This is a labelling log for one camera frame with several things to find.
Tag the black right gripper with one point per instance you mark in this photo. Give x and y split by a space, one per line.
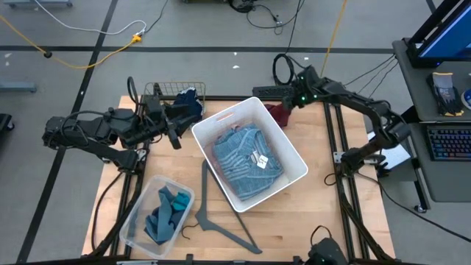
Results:
296 98

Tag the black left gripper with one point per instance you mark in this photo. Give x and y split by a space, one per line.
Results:
162 121

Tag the black Puma garment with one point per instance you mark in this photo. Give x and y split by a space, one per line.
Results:
189 101

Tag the maroon cloth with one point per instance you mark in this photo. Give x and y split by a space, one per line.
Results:
281 117

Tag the blue striped shirt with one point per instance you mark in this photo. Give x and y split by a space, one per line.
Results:
243 165

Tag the dark slate blue cloth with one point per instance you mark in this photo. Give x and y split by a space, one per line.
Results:
152 228

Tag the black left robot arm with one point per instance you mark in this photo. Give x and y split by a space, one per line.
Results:
95 129

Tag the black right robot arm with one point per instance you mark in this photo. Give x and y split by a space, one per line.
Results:
368 105

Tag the white plastic basket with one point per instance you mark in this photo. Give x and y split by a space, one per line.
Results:
290 162

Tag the grey clothes hanger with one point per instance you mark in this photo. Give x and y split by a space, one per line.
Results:
205 217

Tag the white flat box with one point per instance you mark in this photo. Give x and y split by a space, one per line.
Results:
399 154

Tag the grey computer desk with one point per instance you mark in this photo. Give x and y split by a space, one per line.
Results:
416 84

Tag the clear plastic bin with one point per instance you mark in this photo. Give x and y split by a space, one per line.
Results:
134 228

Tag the grey black work gloves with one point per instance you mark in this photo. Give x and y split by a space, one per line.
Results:
445 94

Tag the black round floor puck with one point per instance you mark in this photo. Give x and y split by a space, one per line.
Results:
47 54

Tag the black backlit keyboard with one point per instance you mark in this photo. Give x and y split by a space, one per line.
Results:
450 141

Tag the computer monitor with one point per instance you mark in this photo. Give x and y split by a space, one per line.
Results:
449 37

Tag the grey metal floor foot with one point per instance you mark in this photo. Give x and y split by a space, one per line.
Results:
18 87
37 3

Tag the black metal table frame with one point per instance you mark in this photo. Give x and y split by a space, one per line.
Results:
329 129

